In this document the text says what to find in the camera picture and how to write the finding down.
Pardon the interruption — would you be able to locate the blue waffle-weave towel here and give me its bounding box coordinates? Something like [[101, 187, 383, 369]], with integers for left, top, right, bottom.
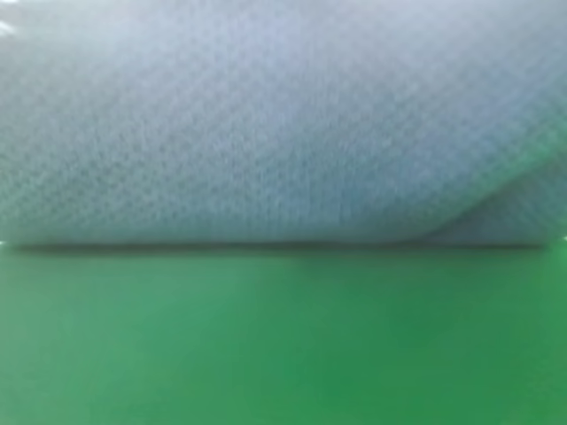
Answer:
[[1, 1, 566, 245]]

